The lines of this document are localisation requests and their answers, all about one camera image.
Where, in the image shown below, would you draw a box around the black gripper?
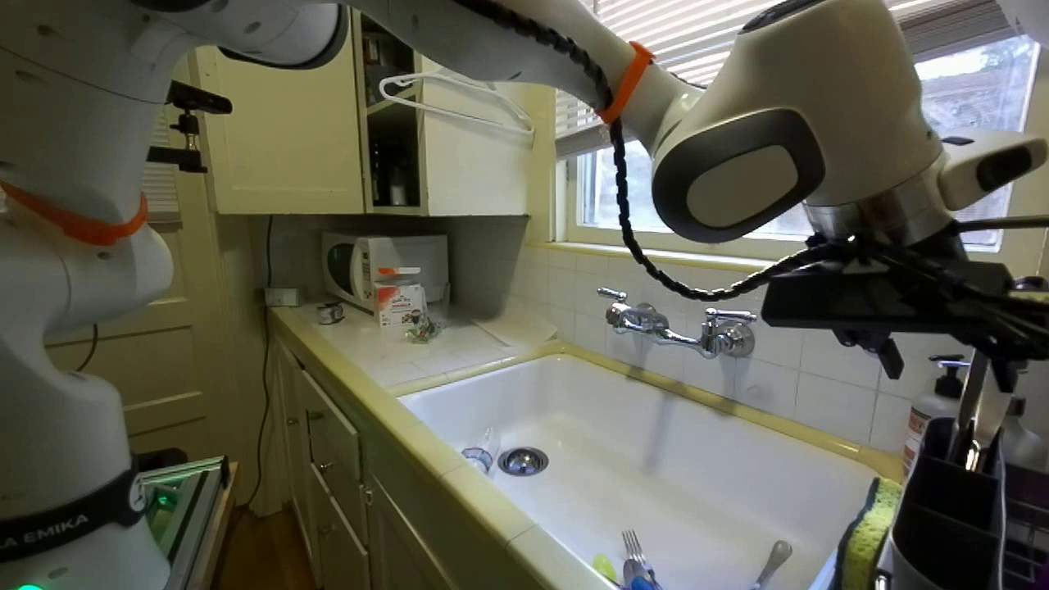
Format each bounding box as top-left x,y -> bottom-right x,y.
758,257 -> 1049,360

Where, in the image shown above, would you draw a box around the white ceramic sink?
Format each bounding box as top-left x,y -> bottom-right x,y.
397,351 -> 888,590

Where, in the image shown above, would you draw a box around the metal sink drain strainer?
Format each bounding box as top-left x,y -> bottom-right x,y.
496,443 -> 551,479

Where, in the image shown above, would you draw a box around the blue translucent sink stopper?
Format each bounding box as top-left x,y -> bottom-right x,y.
458,440 -> 502,474

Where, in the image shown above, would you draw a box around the soap dispenser bottle, orange label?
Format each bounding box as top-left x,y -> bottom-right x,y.
902,356 -> 975,474

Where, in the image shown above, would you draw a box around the black utensil caddy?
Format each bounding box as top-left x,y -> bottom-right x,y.
883,418 -> 1049,590

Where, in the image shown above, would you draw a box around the yellow green sponge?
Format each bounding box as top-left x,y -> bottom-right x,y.
838,474 -> 911,590

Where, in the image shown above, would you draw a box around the white window blind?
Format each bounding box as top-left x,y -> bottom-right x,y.
553,0 -> 1049,161

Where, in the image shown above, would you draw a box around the white plastic clothes hanger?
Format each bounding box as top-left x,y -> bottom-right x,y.
376,69 -> 539,143

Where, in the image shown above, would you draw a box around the small metal keys bunch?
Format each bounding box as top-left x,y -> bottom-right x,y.
399,309 -> 439,343

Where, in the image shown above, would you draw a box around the white electric kettle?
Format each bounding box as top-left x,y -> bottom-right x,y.
317,228 -> 451,312

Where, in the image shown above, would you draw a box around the cream lower kitchen cabinets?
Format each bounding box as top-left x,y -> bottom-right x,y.
266,329 -> 461,590

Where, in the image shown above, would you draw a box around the cream panelled door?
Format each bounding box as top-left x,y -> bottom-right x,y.
46,211 -> 272,463

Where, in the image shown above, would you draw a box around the control box with green light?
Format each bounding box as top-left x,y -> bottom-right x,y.
129,451 -> 235,590

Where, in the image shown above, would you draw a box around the chrome wall faucet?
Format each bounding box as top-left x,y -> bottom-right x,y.
592,284 -> 759,360

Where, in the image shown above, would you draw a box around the metal spoon, ornate handle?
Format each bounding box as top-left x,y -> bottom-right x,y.
751,537 -> 798,590

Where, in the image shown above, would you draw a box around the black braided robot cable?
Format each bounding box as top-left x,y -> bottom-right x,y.
451,0 -> 832,304

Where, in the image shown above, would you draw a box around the window with cream frame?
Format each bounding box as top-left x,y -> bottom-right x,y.
556,28 -> 1049,289

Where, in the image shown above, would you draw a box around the cream upper wall cabinet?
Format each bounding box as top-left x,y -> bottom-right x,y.
193,9 -> 534,218

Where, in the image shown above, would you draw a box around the black power cord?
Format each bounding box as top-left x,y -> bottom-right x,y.
244,217 -> 280,517

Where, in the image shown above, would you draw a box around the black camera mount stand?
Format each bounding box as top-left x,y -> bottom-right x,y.
145,75 -> 235,178

